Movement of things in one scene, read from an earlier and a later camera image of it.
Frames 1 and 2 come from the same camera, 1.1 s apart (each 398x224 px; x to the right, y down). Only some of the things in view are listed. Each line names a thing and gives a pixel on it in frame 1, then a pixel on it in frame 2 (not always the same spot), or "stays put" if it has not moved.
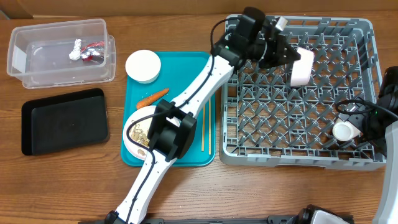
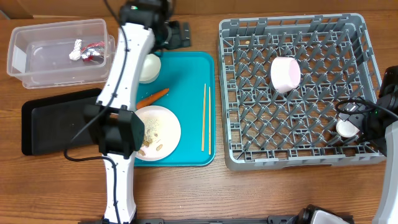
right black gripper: x=356 y=119 stays put
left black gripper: x=280 y=47 -> x=177 y=41
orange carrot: x=152 y=99 stays put
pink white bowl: x=301 y=68 -> x=285 y=74
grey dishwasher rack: x=265 y=122 stays put
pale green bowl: x=143 y=66 stays put
